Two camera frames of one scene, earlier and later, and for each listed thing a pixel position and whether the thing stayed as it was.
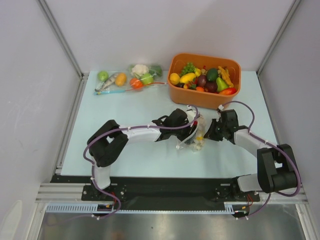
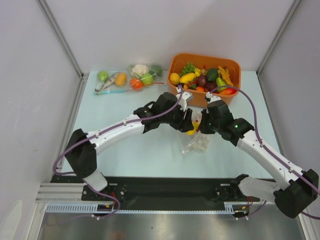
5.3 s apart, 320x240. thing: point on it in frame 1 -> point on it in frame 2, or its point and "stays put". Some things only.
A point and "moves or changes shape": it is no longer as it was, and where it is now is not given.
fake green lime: (147, 79) stays put
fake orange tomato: (136, 83) stays put
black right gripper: (216, 129) -> (208, 122)
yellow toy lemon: (174, 78) stays put
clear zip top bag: (196, 145) moves or changes shape
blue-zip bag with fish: (110, 81) stays put
